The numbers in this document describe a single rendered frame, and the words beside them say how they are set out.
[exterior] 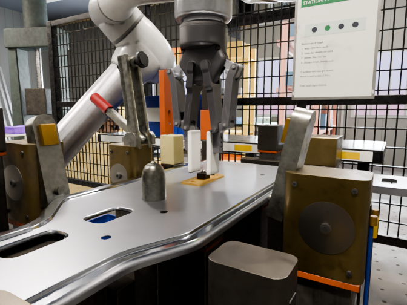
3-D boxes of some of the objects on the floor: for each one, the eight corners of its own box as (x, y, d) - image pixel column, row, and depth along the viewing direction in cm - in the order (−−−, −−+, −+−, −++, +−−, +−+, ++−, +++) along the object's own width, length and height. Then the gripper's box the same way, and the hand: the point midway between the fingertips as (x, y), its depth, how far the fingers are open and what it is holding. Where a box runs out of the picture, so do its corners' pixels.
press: (44, 178, 510) (29, -33, 466) (5, 172, 557) (-12, -20, 512) (85, 169, 586) (75, -13, 542) (48, 164, 632) (36, -3, 588)
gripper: (260, 21, 48) (257, 173, 51) (176, 34, 56) (177, 164, 59) (240, 8, 41) (237, 183, 45) (148, 25, 50) (151, 171, 53)
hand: (203, 152), depth 52 cm, fingers open, 3 cm apart
